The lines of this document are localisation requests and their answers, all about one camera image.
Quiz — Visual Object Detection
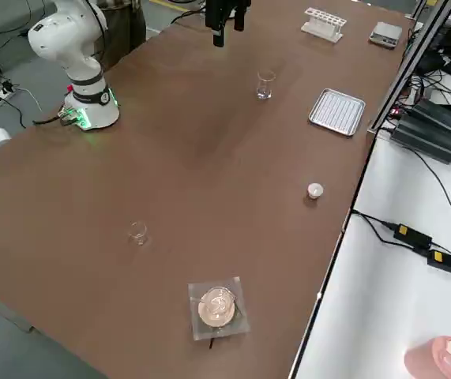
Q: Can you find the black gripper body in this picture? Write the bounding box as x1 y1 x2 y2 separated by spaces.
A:
205 0 252 29

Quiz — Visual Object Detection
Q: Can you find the clear glass beaker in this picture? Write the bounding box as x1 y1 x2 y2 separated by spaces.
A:
255 69 277 100

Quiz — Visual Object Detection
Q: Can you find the white test tube rack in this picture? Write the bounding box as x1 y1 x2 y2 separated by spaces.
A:
300 6 347 44

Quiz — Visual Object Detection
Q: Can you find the small glass beaker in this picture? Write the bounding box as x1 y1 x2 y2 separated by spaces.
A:
126 220 150 248

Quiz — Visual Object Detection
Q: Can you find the ribbed metal tray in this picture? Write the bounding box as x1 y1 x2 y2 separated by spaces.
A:
307 88 366 138

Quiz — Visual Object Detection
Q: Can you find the silver digital scale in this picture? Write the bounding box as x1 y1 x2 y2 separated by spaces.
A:
368 21 404 50

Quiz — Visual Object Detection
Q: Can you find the small white cup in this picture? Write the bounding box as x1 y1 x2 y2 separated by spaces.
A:
306 182 325 201

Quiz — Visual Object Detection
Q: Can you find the black ribbed power supply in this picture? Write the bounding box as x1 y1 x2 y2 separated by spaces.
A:
389 116 451 166
404 97 451 137

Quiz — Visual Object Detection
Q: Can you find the white floor power strip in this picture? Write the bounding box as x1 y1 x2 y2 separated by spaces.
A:
0 87 16 110

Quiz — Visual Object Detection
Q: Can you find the round glass flask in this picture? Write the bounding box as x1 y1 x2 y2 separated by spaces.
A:
197 286 239 328

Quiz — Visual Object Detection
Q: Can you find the black adapter yellow label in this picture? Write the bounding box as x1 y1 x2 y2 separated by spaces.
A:
426 248 451 276
393 223 434 250

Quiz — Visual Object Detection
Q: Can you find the black tripod stand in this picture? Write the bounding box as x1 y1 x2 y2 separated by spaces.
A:
188 276 251 351

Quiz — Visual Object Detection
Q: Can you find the pink plastic pitcher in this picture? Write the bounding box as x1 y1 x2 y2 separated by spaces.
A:
404 335 451 379

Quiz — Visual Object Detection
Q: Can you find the aluminium frame post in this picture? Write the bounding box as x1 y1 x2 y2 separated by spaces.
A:
366 0 451 134

